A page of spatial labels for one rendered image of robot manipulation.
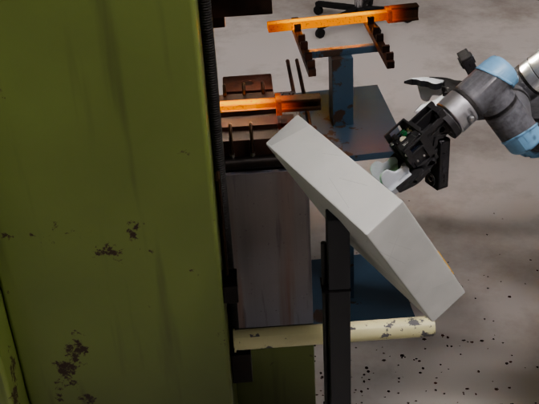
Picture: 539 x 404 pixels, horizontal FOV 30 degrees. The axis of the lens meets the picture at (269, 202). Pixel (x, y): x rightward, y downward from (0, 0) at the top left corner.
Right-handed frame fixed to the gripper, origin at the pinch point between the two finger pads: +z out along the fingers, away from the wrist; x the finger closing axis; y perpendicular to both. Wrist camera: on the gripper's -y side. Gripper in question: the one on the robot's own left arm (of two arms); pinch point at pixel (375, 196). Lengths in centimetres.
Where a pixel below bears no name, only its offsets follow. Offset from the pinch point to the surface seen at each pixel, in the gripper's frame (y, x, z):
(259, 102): -0.1, -47.5, 0.7
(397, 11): -39, -88, -52
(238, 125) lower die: 2.1, -43.4, 8.1
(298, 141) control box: 22.7, -0.7, 5.3
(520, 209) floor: -150, -93, -57
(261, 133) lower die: -0.6, -39.0, 5.6
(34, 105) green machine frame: 50, -25, 36
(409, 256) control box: 12.0, 27.1, 6.0
